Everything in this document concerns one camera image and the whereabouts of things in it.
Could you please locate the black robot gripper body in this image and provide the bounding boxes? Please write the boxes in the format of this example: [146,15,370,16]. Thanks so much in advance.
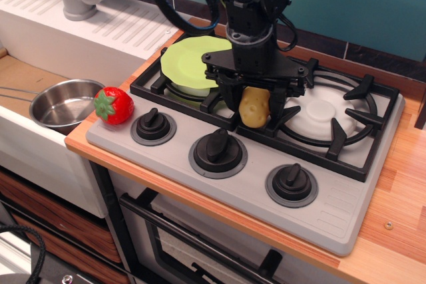
[202,27,308,95]

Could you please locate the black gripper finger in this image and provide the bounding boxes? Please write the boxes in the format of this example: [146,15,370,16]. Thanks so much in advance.
[216,77,246,112]
[268,88,287,128]

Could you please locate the yellow toy potato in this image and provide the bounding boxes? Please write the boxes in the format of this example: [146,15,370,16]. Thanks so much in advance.
[239,86,270,128]

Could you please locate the red toy strawberry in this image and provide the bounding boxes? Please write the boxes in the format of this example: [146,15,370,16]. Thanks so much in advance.
[93,86,134,125]

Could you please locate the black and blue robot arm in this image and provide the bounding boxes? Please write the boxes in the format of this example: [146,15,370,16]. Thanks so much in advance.
[154,0,310,124]

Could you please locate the light green plastic plate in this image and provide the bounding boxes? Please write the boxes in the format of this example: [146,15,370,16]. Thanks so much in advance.
[160,36,232,89]

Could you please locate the small stainless steel pan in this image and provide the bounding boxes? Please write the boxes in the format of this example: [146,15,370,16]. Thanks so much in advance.
[7,79,104,136]

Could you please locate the white toy sink unit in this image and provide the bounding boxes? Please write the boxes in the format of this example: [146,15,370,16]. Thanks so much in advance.
[1,0,176,218]

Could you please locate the white left burner cap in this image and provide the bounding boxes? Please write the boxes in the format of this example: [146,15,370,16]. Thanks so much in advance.
[169,83,220,103]

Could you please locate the white burner cap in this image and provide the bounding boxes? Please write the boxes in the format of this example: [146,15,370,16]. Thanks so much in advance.
[169,83,220,103]
[282,78,369,141]

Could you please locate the white right burner cap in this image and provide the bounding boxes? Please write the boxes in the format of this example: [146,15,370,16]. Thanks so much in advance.
[282,78,369,141]

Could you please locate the black middle stove knob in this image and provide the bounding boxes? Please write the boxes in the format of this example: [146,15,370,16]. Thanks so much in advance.
[188,128,248,180]

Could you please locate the black stove knob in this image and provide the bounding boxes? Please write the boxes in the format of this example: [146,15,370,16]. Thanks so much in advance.
[188,128,248,180]
[265,163,319,209]
[130,108,177,146]

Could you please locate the black right burner grate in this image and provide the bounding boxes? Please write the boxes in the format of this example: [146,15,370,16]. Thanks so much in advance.
[236,59,399,182]

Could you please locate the black burner grate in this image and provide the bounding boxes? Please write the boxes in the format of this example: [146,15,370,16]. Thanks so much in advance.
[129,27,284,132]
[236,59,399,182]

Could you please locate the black left burner grate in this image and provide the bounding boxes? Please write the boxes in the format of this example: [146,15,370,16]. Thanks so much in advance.
[129,27,284,132]

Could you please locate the black left stove knob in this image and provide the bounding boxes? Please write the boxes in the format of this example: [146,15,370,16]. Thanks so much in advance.
[130,108,177,146]

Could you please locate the grey toy stovetop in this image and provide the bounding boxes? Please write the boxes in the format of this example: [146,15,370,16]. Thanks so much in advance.
[86,91,405,255]

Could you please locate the black right stove knob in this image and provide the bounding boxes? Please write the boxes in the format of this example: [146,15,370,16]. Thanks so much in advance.
[265,163,319,209]

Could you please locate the toy oven door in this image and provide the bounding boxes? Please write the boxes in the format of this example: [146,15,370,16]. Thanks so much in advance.
[110,172,344,283]

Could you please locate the lower wooden drawer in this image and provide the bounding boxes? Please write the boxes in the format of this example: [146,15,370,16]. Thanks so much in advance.
[11,213,130,284]

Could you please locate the wooden drawer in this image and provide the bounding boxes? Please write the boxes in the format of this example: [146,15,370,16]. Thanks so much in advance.
[1,168,116,256]
[11,213,130,284]

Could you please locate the upper wooden drawer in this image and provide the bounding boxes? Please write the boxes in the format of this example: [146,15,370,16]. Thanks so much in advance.
[1,168,116,256]

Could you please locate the black oven door handle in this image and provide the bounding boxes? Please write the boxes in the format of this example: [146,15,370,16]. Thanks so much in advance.
[119,193,282,283]

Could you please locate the black braided cable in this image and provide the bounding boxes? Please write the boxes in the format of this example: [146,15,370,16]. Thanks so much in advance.
[0,223,47,284]

